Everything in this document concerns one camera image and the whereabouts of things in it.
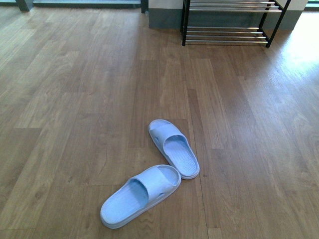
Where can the black metal shoe rack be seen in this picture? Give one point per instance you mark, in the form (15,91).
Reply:
(231,22)

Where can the light blue slipper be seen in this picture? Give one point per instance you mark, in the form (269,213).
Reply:
(174,146)
(139,194)

